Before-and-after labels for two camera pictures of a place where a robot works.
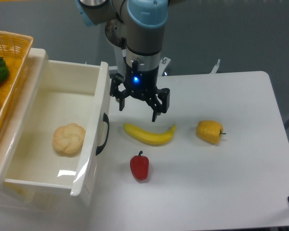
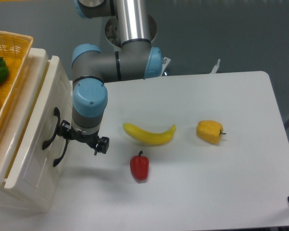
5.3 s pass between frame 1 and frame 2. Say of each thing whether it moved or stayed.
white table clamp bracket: stayed
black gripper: moved
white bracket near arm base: stayed
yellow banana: stayed
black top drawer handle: moved
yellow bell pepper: stayed
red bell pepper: stayed
